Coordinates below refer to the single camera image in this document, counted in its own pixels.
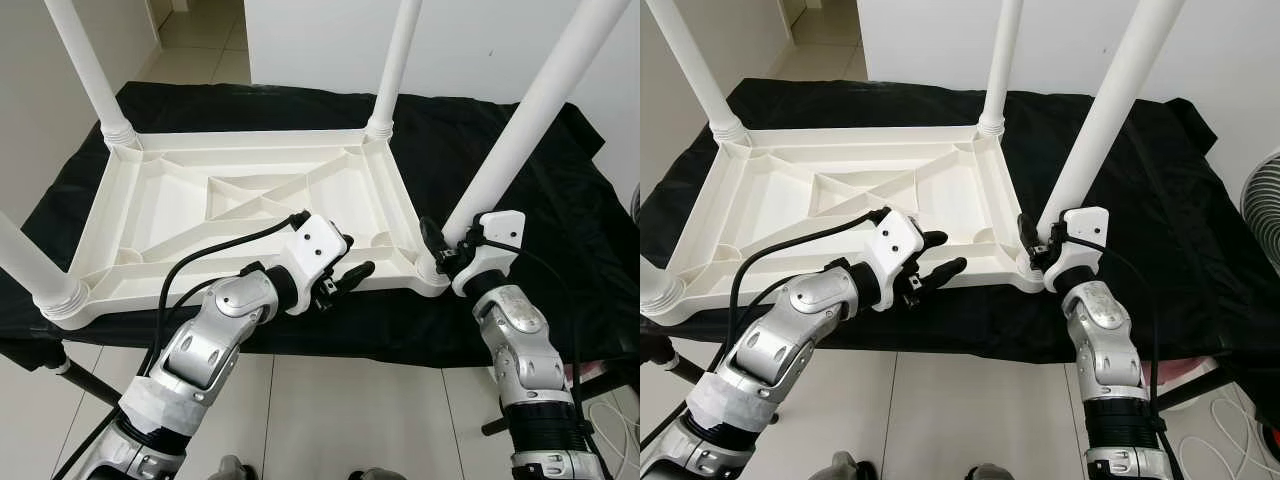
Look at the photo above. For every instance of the white electric fan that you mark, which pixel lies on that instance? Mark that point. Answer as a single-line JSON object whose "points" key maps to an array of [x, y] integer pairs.
{"points": [[1263, 200]]}

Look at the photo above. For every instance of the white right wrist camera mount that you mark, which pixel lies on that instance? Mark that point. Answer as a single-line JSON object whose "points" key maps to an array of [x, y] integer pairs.
{"points": [[1085, 225], [500, 228]]}

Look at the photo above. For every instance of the pink plastic stool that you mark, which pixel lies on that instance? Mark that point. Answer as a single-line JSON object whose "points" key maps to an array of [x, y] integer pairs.
{"points": [[583, 373], [1170, 372]]}

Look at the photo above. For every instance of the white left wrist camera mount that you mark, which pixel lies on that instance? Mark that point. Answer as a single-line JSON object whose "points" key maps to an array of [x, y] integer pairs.
{"points": [[318, 240], [895, 235]]}

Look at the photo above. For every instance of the grey robot left foot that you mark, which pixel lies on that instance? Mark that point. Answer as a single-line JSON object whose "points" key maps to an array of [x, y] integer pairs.
{"points": [[851, 468], [236, 469]]}

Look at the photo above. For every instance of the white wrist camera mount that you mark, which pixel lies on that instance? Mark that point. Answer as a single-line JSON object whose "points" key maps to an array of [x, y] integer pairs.
{"points": [[895, 235], [318, 240], [500, 228], [1085, 225]]}

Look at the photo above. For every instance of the white plastic children table top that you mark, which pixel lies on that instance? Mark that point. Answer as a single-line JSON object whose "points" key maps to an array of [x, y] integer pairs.
{"points": [[150, 210], [760, 210]]}

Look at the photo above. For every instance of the small red object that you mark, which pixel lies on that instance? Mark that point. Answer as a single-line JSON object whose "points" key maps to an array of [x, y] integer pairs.
{"points": [[1273, 437]]}

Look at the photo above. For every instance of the black tablecloth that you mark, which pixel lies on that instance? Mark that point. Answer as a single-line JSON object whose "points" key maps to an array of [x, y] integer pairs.
{"points": [[1180, 280], [560, 280]]}

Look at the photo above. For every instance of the white plastic table leg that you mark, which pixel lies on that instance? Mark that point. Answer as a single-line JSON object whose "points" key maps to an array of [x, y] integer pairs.
{"points": [[657, 292], [530, 120], [1110, 115], [90, 70], [1002, 65], [393, 70], [695, 65], [35, 265]]}

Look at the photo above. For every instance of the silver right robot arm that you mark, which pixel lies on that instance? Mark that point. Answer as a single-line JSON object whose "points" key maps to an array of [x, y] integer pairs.
{"points": [[525, 350], [1110, 345]]}

